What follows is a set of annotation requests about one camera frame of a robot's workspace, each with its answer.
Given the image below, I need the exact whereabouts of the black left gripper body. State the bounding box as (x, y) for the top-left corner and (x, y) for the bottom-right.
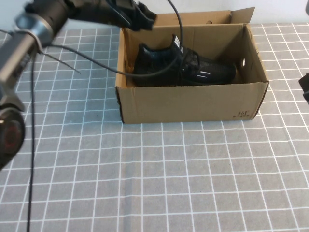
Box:
(79, 0), (140, 25)

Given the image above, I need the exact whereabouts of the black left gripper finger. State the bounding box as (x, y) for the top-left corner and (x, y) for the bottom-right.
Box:
(130, 16), (155, 31)
(136, 1), (158, 21)

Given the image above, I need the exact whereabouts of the black knit sneaker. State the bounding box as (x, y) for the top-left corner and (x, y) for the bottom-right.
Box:
(132, 34), (237, 87)

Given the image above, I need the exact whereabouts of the brown cardboard shoe box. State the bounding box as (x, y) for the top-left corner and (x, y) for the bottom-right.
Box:
(114, 7), (269, 124)

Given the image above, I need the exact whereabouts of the long black cable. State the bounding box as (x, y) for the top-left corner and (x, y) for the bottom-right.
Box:
(49, 0), (184, 78)
(25, 55), (37, 232)

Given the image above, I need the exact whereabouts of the thin black cable tie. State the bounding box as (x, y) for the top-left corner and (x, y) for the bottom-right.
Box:
(38, 51), (82, 74)

